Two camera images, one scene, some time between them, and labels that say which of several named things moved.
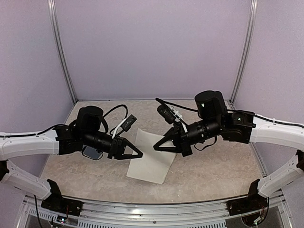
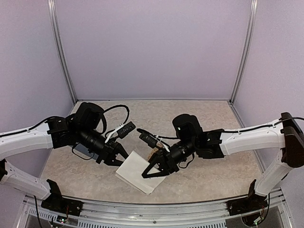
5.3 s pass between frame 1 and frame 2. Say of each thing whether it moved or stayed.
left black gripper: moved
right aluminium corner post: stayed
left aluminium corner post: stayed
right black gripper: moved
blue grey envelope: stayed
